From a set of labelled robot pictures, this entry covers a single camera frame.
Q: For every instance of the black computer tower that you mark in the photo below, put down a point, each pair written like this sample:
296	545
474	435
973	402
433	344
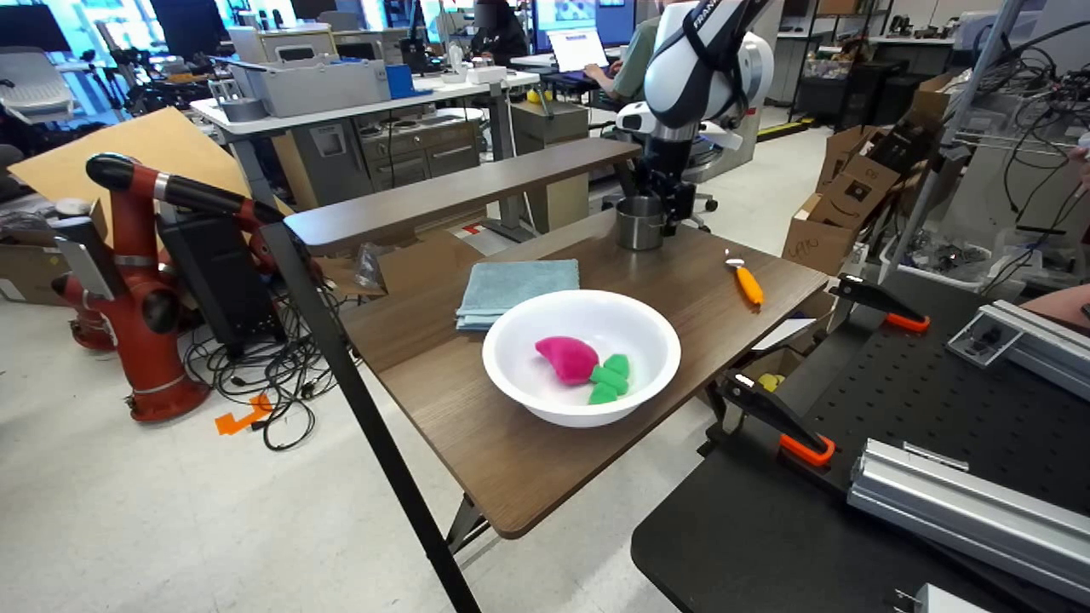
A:
221	284

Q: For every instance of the white plastic bowl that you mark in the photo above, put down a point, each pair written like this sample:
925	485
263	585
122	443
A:
531	362

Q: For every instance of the wooden desk shelf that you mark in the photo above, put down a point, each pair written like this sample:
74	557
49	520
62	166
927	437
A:
454	192

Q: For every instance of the pink plush toy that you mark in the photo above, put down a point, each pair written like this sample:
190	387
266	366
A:
566	359

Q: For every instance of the black desk frame leg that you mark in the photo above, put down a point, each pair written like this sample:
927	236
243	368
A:
361	419

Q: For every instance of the open cardboard box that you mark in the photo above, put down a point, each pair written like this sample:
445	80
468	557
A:
844	199

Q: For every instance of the folded teal cloth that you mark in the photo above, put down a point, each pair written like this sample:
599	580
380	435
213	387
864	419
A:
513	290

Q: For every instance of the silver metal pot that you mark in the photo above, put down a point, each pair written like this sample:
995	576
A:
636	229

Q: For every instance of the white paper sheet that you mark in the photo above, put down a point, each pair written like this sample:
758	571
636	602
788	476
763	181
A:
784	336

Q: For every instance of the gray desk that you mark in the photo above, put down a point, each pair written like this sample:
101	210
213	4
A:
342	130

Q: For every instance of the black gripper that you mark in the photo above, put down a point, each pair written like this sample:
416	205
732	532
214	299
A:
660	166

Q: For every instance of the tan cardboard sheet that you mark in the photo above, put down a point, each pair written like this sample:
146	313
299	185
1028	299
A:
122	156

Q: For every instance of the orange floor tape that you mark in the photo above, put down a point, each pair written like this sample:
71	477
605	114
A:
243	416

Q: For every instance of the aluminium profile rail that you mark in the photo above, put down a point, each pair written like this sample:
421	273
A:
963	513
1023	341

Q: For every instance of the black perforated board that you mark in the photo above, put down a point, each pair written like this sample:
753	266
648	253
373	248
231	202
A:
795	532

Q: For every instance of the green plush toy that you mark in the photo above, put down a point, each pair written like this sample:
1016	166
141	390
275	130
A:
609	378

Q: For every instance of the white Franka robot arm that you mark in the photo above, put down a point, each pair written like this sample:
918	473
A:
700	71

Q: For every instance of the black orange clamp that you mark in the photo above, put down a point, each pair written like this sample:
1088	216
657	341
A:
784	428
881	307

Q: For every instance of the red robot with black joints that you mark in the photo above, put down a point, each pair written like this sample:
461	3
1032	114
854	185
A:
137	284

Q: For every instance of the gray box on desk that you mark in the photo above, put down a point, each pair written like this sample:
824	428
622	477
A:
311	73

